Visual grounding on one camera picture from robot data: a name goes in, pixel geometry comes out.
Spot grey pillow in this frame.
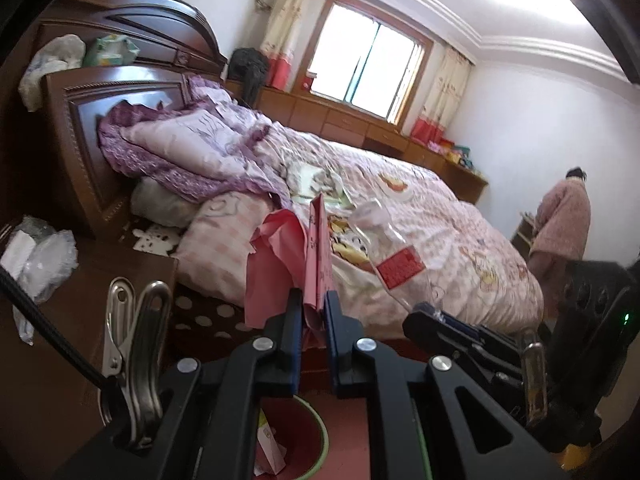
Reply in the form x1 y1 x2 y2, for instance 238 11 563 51
131 177 202 229

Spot red bin green rim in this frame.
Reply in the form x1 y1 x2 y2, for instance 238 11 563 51
254 394 332 480

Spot clear plastic bag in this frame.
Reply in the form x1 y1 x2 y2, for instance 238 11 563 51
0 215 79 347

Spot steel spring clip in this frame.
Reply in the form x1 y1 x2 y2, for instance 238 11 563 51
520 342 549 427
100 277 174 449

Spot bed with pink quilt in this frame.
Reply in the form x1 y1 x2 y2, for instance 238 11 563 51
225 80 489 207
270 125 547 332

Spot clear plastic bottle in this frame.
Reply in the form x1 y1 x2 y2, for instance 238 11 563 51
350 199 452 322

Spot black braided cable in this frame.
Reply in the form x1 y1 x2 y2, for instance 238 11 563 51
0 264 109 392

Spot green packet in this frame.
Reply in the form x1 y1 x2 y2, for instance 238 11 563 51
82 34 142 69

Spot crumpled white plastic bag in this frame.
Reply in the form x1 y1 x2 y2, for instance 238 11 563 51
18 34 87 112

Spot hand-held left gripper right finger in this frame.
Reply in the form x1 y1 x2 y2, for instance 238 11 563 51
324 290 572 480

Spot brown polka dot mattress cover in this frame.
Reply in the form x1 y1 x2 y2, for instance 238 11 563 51
169 284 267 347

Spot wooden nightstand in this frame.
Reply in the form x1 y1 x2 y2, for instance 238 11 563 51
0 210 181 480

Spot dark grey garment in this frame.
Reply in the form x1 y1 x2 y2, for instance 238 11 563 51
227 47 269 112

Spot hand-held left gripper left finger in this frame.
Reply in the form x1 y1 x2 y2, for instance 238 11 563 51
52 289 304 480

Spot purple ruffled quilt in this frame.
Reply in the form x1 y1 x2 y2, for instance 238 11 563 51
96 74 302 212

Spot window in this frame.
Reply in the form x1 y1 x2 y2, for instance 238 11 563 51
309 0 434 127

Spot pile of colourful boxes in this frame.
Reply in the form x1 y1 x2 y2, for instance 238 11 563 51
427 136 482 172

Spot black white spotted cloth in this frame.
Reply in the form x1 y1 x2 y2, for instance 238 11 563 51
132 222 184 257

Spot floral curtain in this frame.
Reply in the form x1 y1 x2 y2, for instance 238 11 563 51
259 0 317 92
410 44 474 144

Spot pink checked pillow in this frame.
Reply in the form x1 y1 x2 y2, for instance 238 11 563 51
175 192 282 312

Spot dark wooden headboard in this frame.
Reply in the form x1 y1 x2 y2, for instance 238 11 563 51
0 0 232 243

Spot white paper sheets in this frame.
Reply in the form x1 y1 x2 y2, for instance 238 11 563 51
284 159 352 212

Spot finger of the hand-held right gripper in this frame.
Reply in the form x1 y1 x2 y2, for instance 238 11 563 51
402 303 525 387

